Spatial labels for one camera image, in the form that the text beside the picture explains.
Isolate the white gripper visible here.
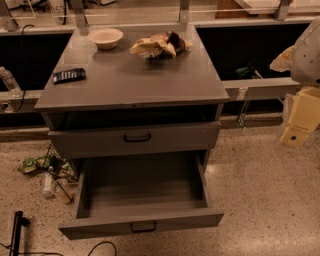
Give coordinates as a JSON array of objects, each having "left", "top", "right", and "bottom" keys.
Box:
[{"left": 270, "top": 46, "right": 320, "bottom": 148}]

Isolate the brown chip bag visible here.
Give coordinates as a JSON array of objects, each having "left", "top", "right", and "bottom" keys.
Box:
[{"left": 130, "top": 31, "right": 193, "bottom": 59}]

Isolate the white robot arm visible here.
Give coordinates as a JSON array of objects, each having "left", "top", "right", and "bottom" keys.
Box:
[{"left": 270, "top": 17, "right": 320, "bottom": 148}]

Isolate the closed grey top drawer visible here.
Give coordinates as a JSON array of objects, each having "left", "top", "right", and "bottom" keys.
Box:
[{"left": 49, "top": 122, "right": 221, "bottom": 159}]

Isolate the grey drawer cabinet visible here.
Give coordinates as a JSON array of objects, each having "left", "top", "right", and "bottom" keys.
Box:
[{"left": 35, "top": 25, "right": 228, "bottom": 170}]

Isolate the open grey lower drawer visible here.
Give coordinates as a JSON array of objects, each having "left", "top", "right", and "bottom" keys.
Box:
[{"left": 59, "top": 151, "right": 224, "bottom": 240}]

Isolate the green snack bag on floor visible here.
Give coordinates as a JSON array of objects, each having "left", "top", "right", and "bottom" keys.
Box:
[{"left": 18, "top": 156, "right": 53, "bottom": 174}]

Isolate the white paper bowl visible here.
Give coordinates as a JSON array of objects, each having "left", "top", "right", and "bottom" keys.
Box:
[{"left": 88, "top": 28, "right": 123, "bottom": 50}]

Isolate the black remote control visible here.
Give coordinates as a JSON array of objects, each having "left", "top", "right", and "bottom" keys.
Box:
[{"left": 53, "top": 68, "right": 86, "bottom": 84}]

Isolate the clear cup on floor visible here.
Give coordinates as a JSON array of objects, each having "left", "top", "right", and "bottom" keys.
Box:
[{"left": 51, "top": 179, "right": 72, "bottom": 204}]

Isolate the clear bottle on floor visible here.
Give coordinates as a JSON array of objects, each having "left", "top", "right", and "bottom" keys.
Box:
[{"left": 42, "top": 172, "right": 53, "bottom": 199}]

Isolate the black stand pole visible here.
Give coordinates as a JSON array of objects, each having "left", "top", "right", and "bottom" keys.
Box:
[{"left": 9, "top": 211, "right": 30, "bottom": 256}]

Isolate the grey metal rail frame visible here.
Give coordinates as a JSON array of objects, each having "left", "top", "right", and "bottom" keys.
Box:
[{"left": 0, "top": 0, "right": 320, "bottom": 114}]

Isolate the black floor cable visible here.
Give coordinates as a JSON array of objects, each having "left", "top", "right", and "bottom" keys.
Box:
[{"left": 0, "top": 241, "right": 118, "bottom": 256}]

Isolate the clear plastic bottle on rail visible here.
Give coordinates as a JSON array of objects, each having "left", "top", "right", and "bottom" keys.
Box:
[{"left": 0, "top": 67, "right": 23, "bottom": 98}]

